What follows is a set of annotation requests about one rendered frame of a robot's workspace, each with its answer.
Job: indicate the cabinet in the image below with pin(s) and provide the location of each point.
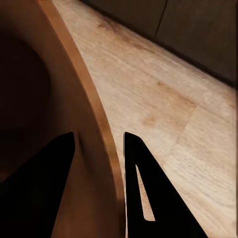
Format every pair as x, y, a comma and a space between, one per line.
202, 32

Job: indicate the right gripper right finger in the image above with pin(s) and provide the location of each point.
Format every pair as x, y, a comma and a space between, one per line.
173, 219

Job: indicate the trash can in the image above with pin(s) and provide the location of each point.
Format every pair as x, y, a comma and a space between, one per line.
46, 91

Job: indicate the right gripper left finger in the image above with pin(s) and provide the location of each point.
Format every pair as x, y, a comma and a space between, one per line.
30, 197

